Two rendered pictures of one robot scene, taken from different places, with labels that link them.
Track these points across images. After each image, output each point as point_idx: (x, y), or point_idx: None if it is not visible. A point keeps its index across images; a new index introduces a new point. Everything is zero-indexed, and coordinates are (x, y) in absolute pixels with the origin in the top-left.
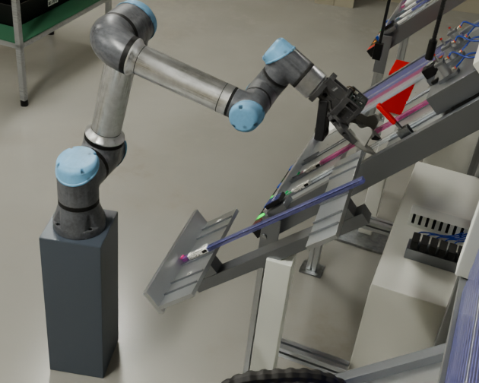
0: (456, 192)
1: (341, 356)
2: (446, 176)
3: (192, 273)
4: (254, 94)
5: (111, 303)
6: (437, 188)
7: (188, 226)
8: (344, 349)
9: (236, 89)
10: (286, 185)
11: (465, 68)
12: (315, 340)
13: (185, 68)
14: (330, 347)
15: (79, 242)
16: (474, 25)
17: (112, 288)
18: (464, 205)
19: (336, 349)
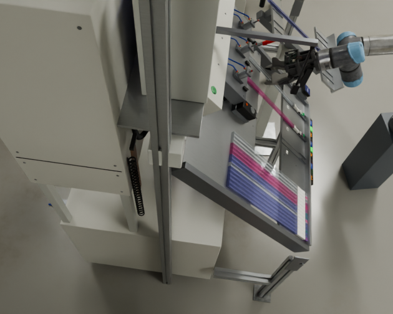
0: (187, 210)
1: (226, 216)
2: (195, 230)
3: (320, 41)
4: (350, 42)
5: (362, 159)
6: (202, 210)
7: (340, 74)
8: (224, 221)
9: (362, 39)
10: (306, 131)
11: (236, 20)
12: (242, 223)
13: None
14: (233, 220)
15: None
16: (234, 61)
17: (367, 156)
18: (182, 195)
19: (229, 220)
